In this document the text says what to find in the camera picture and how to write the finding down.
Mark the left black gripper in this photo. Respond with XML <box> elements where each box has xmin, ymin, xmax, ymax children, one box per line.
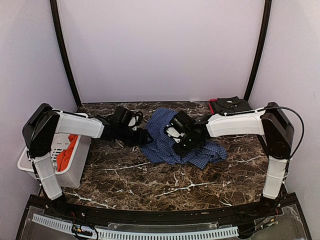
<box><xmin>117</xmin><ymin>125</ymin><xmax>154</xmax><ymax>147</ymax></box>

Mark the blue checked shirt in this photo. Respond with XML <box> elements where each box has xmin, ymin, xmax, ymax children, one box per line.
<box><xmin>140</xmin><ymin>107</ymin><xmax>228</xmax><ymax>170</ymax></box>

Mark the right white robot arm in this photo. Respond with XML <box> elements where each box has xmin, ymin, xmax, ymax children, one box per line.
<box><xmin>164</xmin><ymin>102</ymin><xmax>296</xmax><ymax>217</ymax></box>

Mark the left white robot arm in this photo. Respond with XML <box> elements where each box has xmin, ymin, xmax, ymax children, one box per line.
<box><xmin>22</xmin><ymin>103</ymin><xmax>153</xmax><ymax>218</ymax></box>

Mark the white plastic laundry basket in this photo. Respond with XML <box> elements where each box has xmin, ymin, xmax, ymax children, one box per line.
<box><xmin>17</xmin><ymin>112</ymin><xmax>92</xmax><ymax>189</ymax></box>

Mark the red folded garment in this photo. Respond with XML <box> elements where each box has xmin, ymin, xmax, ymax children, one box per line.
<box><xmin>208</xmin><ymin>98</ymin><xmax>218</xmax><ymax>114</ymax></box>

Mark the orange garment in basket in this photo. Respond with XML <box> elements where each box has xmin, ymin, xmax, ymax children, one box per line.
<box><xmin>56</xmin><ymin>134</ymin><xmax>78</xmax><ymax>172</ymax></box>

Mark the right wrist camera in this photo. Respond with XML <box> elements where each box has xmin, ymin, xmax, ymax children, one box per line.
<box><xmin>164</xmin><ymin>110</ymin><xmax>196</xmax><ymax>143</ymax></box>

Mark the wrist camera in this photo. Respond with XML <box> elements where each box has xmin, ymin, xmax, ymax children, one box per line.
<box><xmin>164</xmin><ymin>110</ymin><xmax>196</xmax><ymax>143</ymax></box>
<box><xmin>108</xmin><ymin>106</ymin><xmax>144</xmax><ymax>131</ymax></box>

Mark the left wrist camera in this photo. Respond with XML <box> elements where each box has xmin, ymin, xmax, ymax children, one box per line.
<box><xmin>108</xmin><ymin>106</ymin><xmax>144</xmax><ymax>131</ymax></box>

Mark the white slotted cable duct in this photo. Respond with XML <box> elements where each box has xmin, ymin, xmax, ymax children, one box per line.
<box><xmin>32</xmin><ymin>214</ymin><xmax>239</xmax><ymax>240</ymax></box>

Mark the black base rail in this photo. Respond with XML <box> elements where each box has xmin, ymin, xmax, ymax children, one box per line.
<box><xmin>24</xmin><ymin>193</ymin><xmax>302</xmax><ymax>231</ymax></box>

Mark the right black frame post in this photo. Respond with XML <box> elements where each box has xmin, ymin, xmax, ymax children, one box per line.
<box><xmin>243</xmin><ymin>0</ymin><xmax>272</xmax><ymax>101</ymax></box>

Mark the black frame post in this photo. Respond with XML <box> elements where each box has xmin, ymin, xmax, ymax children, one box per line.
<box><xmin>243</xmin><ymin>0</ymin><xmax>272</xmax><ymax>101</ymax></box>
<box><xmin>49</xmin><ymin>0</ymin><xmax>82</xmax><ymax>108</ymax></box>

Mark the left black frame post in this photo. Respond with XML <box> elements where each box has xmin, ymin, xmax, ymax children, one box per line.
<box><xmin>49</xmin><ymin>0</ymin><xmax>82</xmax><ymax>108</ymax></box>

